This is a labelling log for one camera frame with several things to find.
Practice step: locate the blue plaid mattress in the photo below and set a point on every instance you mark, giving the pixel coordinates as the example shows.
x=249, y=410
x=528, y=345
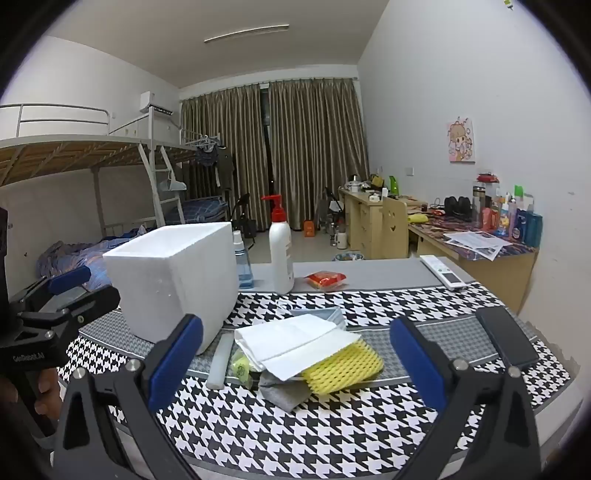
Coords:
x=198, y=207

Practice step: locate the yellow box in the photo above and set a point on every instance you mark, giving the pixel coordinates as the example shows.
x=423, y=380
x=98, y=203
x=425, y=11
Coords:
x=377, y=178

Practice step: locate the white foam box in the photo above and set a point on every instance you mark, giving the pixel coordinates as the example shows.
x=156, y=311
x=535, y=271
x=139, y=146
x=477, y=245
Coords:
x=175, y=277

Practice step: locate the blue spray bottle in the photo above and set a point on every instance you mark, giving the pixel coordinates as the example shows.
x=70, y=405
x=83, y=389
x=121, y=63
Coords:
x=243, y=272

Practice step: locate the grey sock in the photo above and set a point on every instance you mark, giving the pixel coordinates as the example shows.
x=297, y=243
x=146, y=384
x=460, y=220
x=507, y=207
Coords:
x=286, y=392

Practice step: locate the round waste basket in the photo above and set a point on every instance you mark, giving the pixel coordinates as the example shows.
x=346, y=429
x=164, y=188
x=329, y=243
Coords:
x=348, y=257

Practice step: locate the yellow foam net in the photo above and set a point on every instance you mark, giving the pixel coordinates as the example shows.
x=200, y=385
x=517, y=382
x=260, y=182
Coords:
x=341, y=369

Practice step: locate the black phone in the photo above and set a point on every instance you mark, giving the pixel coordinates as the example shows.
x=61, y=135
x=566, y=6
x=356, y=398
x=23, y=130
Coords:
x=505, y=334

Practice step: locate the houndstooth tablecloth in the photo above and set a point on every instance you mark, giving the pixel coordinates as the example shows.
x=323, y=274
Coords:
x=323, y=424

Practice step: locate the orange jug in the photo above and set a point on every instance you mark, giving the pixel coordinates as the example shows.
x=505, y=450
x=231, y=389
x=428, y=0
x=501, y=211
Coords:
x=309, y=228

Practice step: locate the white foam strip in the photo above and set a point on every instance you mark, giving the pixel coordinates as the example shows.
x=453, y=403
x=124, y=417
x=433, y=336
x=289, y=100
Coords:
x=218, y=360

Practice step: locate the white metal bunk bed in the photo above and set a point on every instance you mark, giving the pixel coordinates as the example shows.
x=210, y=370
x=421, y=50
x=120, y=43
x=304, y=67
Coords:
x=69, y=152

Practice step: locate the printed paper sheets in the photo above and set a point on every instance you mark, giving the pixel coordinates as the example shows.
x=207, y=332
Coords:
x=475, y=244

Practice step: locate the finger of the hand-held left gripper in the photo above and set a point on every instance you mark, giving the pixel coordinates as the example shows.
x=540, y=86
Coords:
x=99, y=302
x=69, y=279

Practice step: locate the white air conditioner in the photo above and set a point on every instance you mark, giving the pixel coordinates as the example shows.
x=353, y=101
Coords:
x=154, y=99

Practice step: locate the green bottle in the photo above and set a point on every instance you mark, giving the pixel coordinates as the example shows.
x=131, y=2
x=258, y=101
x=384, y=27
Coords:
x=395, y=184

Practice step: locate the dark hanging clothes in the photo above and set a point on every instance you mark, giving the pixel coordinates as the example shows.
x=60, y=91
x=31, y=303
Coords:
x=207, y=157

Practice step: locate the wooden desk with patterned cover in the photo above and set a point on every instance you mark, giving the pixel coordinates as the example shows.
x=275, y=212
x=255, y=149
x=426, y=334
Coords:
x=498, y=277

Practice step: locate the white thermos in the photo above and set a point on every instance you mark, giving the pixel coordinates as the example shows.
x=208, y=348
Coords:
x=341, y=240

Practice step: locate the white folded paper towel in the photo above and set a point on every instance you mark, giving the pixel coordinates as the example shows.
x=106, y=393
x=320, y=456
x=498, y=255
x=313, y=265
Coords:
x=286, y=341

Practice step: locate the ceiling tube light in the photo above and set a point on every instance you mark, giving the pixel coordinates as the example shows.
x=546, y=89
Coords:
x=247, y=33

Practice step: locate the white remote control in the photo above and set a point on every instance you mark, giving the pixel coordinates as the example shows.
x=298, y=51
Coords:
x=443, y=272

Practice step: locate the yellow cloth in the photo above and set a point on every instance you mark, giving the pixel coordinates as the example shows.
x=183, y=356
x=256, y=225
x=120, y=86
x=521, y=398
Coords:
x=418, y=218

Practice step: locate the blue plaid blanket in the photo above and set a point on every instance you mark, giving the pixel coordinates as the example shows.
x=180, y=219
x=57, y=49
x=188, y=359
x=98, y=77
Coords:
x=99, y=265

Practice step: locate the metal pot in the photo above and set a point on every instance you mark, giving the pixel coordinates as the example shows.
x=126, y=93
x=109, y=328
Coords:
x=355, y=184

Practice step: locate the white pump bottle red cap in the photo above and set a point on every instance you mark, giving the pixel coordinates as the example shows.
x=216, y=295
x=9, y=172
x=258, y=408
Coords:
x=280, y=249

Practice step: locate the black headphones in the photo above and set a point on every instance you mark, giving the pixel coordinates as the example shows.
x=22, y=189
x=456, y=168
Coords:
x=457, y=206

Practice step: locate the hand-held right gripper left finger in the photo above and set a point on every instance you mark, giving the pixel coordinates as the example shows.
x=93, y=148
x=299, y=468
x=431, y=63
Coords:
x=175, y=360

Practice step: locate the green tissue packet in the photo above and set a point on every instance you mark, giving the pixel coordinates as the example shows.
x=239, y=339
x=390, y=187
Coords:
x=240, y=367

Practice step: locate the brown curtain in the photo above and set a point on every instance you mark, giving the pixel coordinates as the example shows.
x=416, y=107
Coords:
x=221, y=152
x=318, y=147

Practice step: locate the wooden chair with smiley cutout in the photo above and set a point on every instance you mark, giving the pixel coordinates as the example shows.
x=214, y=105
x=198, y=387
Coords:
x=395, y=230

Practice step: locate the person's left hand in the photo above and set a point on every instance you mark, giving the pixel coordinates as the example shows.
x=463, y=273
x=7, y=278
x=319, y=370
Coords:
x=48, y=392

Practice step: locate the white bunk bed ladder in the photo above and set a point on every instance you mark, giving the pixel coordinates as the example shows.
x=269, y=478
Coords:
x=149, y=177

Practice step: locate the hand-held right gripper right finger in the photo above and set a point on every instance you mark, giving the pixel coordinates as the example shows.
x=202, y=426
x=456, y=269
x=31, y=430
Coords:
x=415, y=360

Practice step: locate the group of toiletry bottles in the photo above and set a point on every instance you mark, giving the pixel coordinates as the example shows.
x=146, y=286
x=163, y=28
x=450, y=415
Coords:
x=517, y=221

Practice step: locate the wooden desk with drawers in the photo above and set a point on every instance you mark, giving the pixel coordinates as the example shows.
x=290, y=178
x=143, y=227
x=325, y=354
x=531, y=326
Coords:
x=364, y=221

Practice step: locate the black folding chair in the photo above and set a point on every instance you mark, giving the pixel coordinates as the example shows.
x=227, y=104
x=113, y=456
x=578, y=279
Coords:
x=242, y=203

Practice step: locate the cartoon wall poster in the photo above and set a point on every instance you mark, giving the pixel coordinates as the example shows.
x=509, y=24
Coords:
x=461, y=141

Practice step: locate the white hanging garment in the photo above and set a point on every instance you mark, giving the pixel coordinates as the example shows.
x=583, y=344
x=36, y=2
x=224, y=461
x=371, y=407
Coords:
x=173, y=184

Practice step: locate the red snack packet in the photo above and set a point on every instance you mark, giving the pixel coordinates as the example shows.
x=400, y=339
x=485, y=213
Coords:
x=325, y=279

